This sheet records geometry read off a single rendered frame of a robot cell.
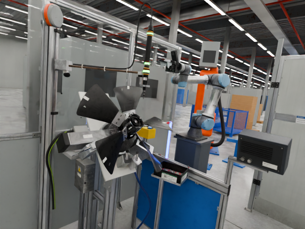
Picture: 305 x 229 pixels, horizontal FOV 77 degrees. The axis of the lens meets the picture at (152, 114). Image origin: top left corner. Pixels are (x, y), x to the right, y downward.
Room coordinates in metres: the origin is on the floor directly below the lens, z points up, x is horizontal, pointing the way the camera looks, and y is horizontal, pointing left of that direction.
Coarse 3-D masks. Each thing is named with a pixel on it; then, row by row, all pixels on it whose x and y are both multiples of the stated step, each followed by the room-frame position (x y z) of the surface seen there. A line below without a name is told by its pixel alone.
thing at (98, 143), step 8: (112, 136) 1.06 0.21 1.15; (120, 136) 1.13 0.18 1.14; (96, 144) 0.96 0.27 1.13; (104, 144) 1.00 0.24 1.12; (112, 144) 1.05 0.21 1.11; (120, 144) 1.15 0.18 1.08; (104, 152) 1.00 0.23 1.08; (112, 152) 1.05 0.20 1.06; (112, 160) 1.05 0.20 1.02; (112, 168) 1.04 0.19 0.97
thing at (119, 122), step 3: (117, 114) 1.24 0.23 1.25; (120, 114) 1.25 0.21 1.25; (123, 114) 1.25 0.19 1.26; (117, 117) 1.24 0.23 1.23; (120, 117) 1.25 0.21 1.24; (123, 117) 1.26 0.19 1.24; (114, 120) 1.24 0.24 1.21; (117, 120) 1.25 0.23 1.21; (120, 120) 1.25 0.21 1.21; (114, 123) 1.24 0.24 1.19; (117, 123) 1.25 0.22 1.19; (120, 123) 1.25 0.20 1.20
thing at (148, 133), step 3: (141, 129) 1.79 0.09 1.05; (144, 129) 1.76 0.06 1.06; (147, 129) 1.74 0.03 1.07; (150, 129) 1.74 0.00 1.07; (153, 129) 1.77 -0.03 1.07; (138, 132) 1.81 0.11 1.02; (141, 132) 1.79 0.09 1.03; (144, 132) 1.76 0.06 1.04; (147, 132) 1.73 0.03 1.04; (150, 132) 1.74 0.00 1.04; (153, 132) 1.78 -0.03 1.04; (141, 135) 1.78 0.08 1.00; (144, 135) 1.76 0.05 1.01; (147, 135) 1.73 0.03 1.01; (150, 135) 1.75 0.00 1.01; (153, 135) 1.78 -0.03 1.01; (147, 138) 1.73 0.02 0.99; (150, 138) 1.75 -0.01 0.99
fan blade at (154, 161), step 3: (141, 141) 1.28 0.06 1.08; (144, 144) 1.19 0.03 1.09; (147, 147) 1.22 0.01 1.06; (147, 150) 1.17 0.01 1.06; (150, 153) 1.19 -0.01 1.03; (150, 156) 1.15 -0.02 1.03; (153, 156) 1.22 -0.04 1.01; (153, 159) 1.17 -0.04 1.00; (156, 159) 1.27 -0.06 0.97; (153, 162) 1.14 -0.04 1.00; (156, 162) 1.19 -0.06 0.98; (159, 162) 1.30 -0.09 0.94; (153, 165) 1.11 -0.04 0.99; (156, 165) 1.15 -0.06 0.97; (156, 168) 1.12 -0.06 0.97; (159, 168) 1.17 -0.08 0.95; (156, 171) 1.10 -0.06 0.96; (159, 171) 1.14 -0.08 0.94
